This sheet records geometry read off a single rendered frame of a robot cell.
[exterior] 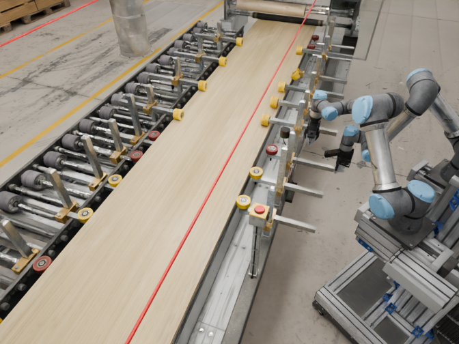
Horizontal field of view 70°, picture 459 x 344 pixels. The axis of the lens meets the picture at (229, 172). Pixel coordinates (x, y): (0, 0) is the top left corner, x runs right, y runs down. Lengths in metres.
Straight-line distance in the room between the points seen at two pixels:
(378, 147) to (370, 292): 1.23
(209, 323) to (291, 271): 1.06
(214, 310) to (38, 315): 0.79
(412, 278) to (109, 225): 1.47
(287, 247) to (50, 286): 1.75
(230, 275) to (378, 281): 1.10
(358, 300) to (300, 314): 0.40
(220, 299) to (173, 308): 0.38
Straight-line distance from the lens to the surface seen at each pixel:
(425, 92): 1.80
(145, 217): 1.84
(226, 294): 1.86
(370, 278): 2.56
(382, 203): 1.52
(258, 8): 4.27
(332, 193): 3.27
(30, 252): 1.98
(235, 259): 1.96
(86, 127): 2.71
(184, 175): 2.01
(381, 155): 1.54
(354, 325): 2.35
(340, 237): 2.95
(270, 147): 2.20
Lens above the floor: 2.29
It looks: 44 degrees down
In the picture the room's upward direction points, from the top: straight up
